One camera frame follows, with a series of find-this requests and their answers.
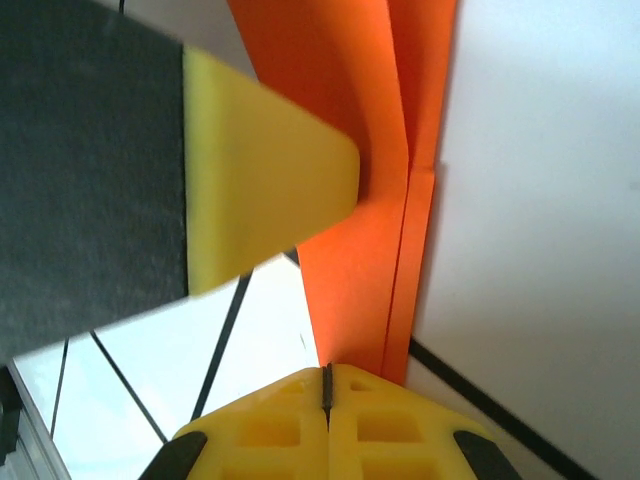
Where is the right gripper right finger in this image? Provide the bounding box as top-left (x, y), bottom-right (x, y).
top-left (327, 363), bottom-right (522, 480)

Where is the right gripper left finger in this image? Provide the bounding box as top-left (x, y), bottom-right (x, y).
top-left (139, 365), bottom-right (332, 480)

